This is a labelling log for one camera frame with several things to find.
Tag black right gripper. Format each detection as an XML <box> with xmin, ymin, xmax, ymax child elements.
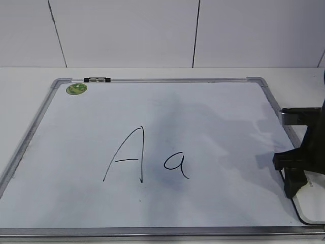
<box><xmin>273</xmin><ymin>106</ymin><xmax>324</xmax><ymax>199</ymax></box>

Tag white board eraser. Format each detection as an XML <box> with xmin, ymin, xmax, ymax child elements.
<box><xmin>278</xmin><ymin>170</ymin><xmax>325</xmax><ymax>225</ymax></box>

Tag round green magnet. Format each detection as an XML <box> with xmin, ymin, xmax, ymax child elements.
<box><xmin>66</xmin><ymin>83</ymin><xmax>87</xmax><ymax>96</ymax></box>

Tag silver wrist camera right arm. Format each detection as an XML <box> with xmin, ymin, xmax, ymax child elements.
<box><xmin>279</xmin><ymin>107</ymin><xmax>322</xmax><ymax>126</ymax></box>

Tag white board with aluminium frame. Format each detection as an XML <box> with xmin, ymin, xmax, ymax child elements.
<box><xmin>1</xmin><ymin>77</ymin><xmax>324</xmax><ymax>241</ymax></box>

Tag black and clear frame clip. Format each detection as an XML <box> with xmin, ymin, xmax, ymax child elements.
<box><xmin>83</xmin><ymin>77</ymin><xmax>111</xmax><ymax>83</ymax></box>

